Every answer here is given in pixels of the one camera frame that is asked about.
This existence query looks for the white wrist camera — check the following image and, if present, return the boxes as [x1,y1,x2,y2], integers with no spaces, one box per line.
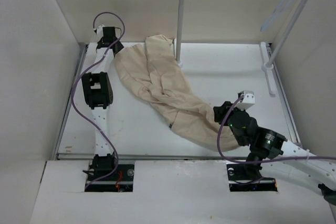
[94,25,104,35]
[236,90,255,110]

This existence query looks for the aluminium right frame rail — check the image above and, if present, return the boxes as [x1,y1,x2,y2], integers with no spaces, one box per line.
[266,42,301,143]

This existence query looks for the aluminium front frame rail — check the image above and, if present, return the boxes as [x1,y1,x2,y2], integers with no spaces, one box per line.
[56,152,250,161]

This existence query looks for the aluminium frame rail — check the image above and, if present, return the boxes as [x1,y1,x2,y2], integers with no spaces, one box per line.
[50,42,88,161]
[266,42,301,143]
[56,152,250,161]

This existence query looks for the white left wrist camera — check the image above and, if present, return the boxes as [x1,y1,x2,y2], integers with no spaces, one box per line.
[94,25,104,35]

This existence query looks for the aluminium left frame rail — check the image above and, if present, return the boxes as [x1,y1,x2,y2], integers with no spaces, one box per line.
[50,42,88,161]

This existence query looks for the white right rack pole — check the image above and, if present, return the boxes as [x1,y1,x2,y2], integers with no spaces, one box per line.
[259,0,308,97]

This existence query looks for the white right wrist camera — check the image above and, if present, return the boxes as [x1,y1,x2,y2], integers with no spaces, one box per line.
[236,90,255,110]

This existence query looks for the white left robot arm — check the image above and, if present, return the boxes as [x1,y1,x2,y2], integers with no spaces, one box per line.
[81,25,123,156]

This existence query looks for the white rack pole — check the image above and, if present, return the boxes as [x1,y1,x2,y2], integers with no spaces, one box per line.
[259,0,308,97]
[174,0,184,67]

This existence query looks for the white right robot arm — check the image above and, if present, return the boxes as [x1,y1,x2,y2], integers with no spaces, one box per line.
[213,97,335,205]

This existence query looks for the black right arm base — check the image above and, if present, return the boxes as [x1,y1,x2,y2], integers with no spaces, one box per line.
[226,152,278,192]

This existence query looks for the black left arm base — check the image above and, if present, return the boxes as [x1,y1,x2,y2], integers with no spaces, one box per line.
[83,154,135,193]

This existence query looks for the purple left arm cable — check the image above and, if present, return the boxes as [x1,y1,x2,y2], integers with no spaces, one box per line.
[71,12,126,187]

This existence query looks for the beige trousers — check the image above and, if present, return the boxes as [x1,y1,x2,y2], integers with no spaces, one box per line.
[113,35,238,152]

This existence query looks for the white centre rack pole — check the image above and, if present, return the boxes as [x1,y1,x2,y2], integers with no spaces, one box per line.
[174,0,184,67]

